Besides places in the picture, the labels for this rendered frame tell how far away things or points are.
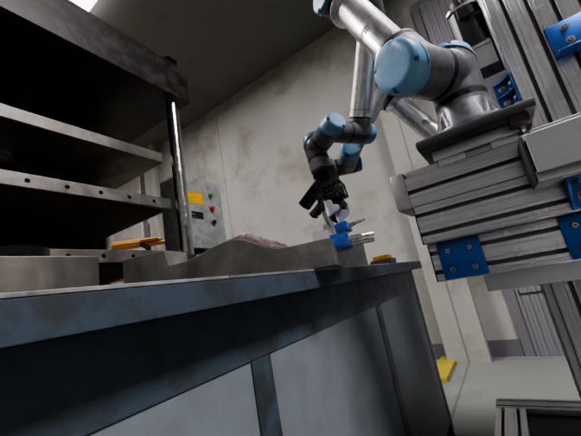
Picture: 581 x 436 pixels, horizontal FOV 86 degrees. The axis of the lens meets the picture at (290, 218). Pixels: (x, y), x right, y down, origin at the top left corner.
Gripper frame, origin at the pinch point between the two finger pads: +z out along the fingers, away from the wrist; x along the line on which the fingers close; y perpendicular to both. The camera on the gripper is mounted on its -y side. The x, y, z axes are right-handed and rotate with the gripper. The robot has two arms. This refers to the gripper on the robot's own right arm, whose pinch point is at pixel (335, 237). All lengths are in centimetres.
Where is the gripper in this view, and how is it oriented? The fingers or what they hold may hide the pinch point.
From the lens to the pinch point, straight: 132.9
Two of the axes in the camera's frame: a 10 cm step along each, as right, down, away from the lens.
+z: 1.8, 9.6, -2.3
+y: 8.3, -2.7, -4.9
